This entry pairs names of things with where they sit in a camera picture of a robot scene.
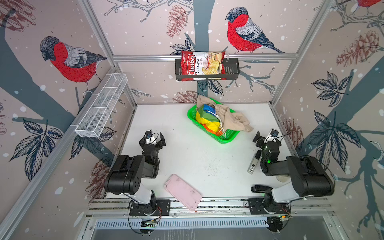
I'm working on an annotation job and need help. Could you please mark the beige shorts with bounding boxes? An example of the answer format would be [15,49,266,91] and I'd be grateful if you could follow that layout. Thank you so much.
[196,95,253,132]

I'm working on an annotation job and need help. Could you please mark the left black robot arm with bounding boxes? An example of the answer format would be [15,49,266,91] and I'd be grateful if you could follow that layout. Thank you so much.
[104,131,170,217]

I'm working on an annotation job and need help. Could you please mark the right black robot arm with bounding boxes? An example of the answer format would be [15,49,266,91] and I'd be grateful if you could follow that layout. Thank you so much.
[248,129,335,216]

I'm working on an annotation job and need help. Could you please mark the multicoloured shorts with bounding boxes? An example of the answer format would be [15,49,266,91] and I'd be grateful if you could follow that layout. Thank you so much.
[196,105,225,137]

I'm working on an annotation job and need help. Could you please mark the green plastic basket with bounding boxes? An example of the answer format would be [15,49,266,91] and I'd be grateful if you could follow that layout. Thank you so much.
[187,99,240,144]

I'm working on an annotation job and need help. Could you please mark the white round cup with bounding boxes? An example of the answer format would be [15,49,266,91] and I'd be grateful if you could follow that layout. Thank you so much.
[276,176,291,183]

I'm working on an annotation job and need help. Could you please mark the small black device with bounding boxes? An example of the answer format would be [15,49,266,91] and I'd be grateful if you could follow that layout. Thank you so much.
[251,185,272,194]

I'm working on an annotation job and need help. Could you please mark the pink plastic tray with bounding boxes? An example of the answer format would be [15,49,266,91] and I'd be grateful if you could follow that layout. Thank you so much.
[164,174,202,211]

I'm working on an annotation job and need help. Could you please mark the red cassava chips bag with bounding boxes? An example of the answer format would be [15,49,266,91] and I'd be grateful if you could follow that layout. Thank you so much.
[181,51,226,81]

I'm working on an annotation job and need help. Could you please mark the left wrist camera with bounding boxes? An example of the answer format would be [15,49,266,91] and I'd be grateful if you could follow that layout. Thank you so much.
[145,130,159,145]

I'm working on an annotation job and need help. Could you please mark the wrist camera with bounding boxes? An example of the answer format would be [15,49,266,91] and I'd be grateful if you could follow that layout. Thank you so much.
[264,129,279,143]
[145,130,159,145]

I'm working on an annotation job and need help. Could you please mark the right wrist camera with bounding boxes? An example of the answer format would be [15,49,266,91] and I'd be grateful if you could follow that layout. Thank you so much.
[264,129,279,143]

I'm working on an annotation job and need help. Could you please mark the white wire wall basket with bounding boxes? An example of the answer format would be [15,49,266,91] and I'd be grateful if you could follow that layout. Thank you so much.
[75,73,128,138]

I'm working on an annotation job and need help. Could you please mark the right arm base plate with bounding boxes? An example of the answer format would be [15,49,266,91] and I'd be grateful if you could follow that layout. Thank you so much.
[245,198,291,215]

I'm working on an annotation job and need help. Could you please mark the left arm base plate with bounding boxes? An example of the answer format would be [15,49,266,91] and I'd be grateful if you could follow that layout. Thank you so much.
[129,199,171,217]

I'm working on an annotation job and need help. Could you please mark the black wire wall basket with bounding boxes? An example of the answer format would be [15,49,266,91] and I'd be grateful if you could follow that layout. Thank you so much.
[175,58,240,81]

